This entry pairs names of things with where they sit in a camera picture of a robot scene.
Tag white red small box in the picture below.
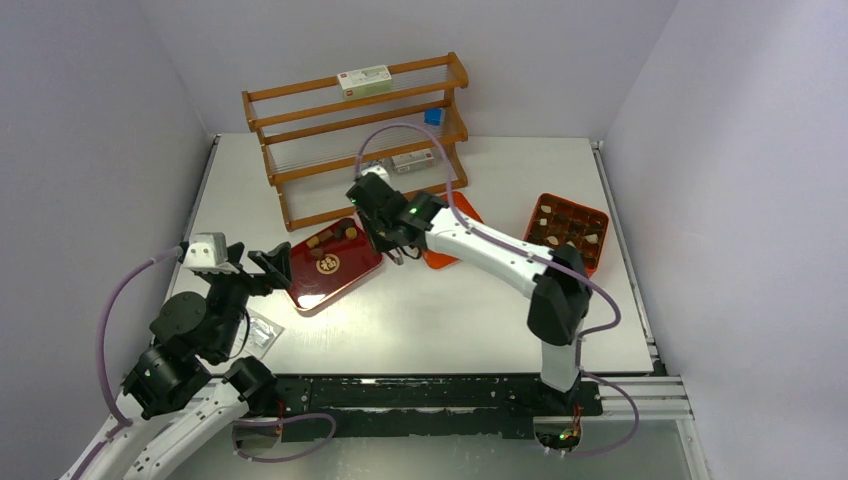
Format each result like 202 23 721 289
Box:
390 149 436 174

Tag wooden three-tier shelf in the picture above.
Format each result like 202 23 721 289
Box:
241 52 469 232

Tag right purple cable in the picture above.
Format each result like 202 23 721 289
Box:
354 123 642 458

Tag white green box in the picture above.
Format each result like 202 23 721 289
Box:
336 65 393 101

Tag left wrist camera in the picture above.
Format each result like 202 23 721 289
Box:
179 232 240 274

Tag pink tongs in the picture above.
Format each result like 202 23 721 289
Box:
356 210 404 265

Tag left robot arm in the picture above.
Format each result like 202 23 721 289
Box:
64 233 292 479

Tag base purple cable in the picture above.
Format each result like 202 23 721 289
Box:
230 411 338 464

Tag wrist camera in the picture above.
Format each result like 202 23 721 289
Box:
360 164 391 183
179 232 240 274

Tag black base frame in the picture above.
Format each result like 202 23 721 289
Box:
221 358 603 442

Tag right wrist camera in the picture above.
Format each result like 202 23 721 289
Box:
360 164 391 183

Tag blue cube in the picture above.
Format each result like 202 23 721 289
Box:
424 108 445 126

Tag clear plastic bag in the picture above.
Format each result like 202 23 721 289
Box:
230 309 284 359

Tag dark red tray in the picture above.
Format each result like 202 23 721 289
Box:
287 217 383 313

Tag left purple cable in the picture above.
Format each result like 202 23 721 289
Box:
69 246 185 480

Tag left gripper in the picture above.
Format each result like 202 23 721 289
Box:
204 239 291 356

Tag orange box lid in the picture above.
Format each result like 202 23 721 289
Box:
422 191 483 270

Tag orange compartment box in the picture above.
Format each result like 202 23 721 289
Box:
524 193 610 277

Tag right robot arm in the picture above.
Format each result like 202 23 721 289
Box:
346 173 592 414

